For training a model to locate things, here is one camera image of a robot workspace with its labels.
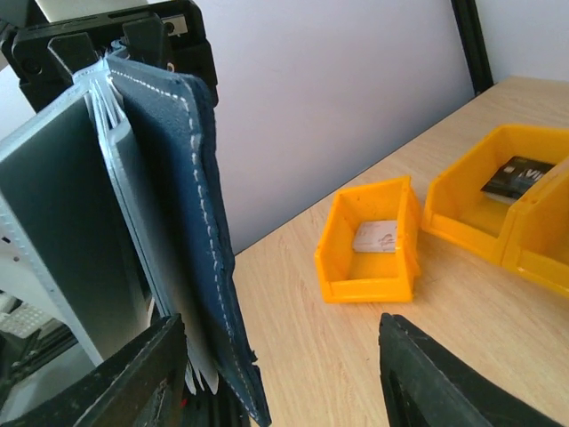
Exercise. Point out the left black frame post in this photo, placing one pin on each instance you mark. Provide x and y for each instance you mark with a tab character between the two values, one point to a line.
473	44

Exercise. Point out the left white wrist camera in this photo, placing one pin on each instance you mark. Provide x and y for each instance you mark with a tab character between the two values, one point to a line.
57	10

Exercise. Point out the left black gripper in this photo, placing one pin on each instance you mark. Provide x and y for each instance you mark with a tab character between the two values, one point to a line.
45	55

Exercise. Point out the separate yellow bin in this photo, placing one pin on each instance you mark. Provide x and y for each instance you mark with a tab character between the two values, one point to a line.
346	276

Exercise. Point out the yellow bin middle of row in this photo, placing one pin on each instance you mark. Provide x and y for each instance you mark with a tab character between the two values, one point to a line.
537	249

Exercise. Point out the yellow bin leftmost of row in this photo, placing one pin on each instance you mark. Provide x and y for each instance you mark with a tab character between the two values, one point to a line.
456	208

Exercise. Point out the blue leather card holder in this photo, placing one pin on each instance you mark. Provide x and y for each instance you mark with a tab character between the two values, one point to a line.
157	136

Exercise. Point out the yellow bin of row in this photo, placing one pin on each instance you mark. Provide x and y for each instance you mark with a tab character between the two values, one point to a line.
537	249
456	208

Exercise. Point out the white perforated basket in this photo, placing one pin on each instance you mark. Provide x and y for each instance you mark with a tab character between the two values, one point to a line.
20	320

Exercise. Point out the white pink cards stack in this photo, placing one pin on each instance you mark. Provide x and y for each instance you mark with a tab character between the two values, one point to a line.
375	237

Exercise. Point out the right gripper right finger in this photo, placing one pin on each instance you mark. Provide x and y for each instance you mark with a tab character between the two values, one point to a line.
424	384

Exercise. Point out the black cards stack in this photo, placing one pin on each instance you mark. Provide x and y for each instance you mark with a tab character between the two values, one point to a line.
513	179

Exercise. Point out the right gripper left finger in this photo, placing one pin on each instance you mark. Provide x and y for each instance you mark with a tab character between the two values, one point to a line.
141	385

